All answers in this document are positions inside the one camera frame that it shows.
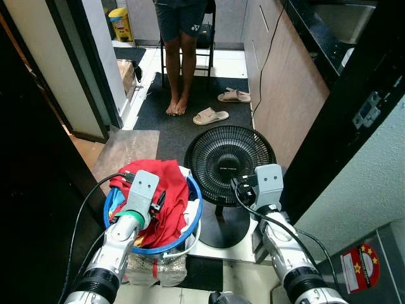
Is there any red cloth garment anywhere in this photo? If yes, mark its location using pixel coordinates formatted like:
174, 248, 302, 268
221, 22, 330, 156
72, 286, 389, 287
109, 160, 190, 249

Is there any grey washing machine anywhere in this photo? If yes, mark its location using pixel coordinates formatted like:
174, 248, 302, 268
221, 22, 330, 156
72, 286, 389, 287
329, 218, 405, 304

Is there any blue rimmed laundry basket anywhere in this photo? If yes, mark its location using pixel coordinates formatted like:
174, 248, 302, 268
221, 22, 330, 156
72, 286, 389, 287
103, 168, 203, 255

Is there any black floor fan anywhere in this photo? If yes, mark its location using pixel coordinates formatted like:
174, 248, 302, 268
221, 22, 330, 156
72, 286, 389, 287
184, 125, 277, 249

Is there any black floor mat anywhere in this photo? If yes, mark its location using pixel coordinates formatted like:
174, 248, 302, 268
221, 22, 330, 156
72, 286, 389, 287
133, 72, 254, 165

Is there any beige slipper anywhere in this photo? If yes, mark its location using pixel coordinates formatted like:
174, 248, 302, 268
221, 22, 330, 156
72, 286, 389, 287
192, 107, 230, 125
218, 88, 252, 103

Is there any brown wooden cabinet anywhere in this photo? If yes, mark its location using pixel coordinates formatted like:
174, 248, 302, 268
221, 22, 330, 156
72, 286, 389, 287
244, 0, 330, 170

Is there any black right robot foot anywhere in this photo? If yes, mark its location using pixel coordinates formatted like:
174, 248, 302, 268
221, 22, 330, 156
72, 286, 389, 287
209, 290, 254, 304

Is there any brown cardboard box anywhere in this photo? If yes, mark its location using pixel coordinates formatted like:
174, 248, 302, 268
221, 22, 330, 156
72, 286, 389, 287
117, 60, 137, 96

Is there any metal door latch plate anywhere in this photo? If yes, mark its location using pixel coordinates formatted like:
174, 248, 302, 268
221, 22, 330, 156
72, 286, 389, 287
353, 92, 382, 129

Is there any black folding chair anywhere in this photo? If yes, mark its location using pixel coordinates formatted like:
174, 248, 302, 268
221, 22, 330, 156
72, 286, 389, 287
158, 0, 216, 89

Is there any black kitchen counter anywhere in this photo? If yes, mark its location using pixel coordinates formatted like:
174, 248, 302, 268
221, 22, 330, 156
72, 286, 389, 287
278, 0, 380, 89

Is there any yellow plastic container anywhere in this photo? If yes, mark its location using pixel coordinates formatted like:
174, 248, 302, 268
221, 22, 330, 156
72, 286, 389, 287
108, 7, 135, 43

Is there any grey door with black edge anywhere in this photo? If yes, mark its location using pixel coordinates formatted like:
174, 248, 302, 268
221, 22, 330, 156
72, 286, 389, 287
3, 0, 127, 143

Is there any person in dark shorts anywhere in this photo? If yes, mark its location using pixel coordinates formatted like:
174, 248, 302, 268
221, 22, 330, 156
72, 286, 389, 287
154, 0, 209, 117

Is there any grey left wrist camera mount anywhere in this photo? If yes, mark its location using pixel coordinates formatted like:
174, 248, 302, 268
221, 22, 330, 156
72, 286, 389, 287
123, 170, 160, 230

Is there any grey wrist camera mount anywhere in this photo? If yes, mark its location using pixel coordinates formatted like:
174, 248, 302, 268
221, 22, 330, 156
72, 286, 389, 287
253, 164, 285, 210
123, 170, 160, 230

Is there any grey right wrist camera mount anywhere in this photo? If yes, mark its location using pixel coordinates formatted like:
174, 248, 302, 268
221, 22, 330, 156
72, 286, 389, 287
253, 164, 285, 210

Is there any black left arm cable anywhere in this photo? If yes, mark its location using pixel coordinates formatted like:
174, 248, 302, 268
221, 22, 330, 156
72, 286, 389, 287
58, 172, 127, 304

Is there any black door frame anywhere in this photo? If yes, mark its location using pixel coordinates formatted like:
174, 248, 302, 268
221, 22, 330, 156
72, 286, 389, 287
282, 0, 405, 222

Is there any thin black cabinet cable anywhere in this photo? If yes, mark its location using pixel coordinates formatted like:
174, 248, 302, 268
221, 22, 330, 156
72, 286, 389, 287
252, 0, 289, 116

